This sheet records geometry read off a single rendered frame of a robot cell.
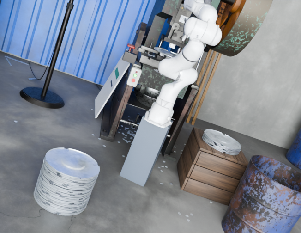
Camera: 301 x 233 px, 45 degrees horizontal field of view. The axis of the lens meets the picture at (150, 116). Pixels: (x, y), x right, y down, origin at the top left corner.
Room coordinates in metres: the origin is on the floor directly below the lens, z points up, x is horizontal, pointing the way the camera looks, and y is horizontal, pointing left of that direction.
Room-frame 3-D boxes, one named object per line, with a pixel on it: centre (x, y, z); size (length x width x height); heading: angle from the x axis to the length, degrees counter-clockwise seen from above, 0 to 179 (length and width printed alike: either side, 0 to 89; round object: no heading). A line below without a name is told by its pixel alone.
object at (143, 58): (3.04, 0.05, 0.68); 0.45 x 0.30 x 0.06; 102
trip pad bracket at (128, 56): (2.75, 0.31, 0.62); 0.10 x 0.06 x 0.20; 102
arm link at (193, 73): (2.30, -0.09, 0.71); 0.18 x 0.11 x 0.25; 102
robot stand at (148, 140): (2.29, -0.05, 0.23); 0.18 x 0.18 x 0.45; 83
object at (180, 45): (3.05, 0.06, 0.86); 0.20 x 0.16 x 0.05; 102
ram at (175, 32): (3.00, 0.05, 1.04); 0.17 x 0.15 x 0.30; 12
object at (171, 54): (2.92, 0.03, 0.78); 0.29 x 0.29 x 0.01
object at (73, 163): (1.72, 0.29, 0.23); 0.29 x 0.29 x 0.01
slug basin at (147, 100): (3.04, 0.05, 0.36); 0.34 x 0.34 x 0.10
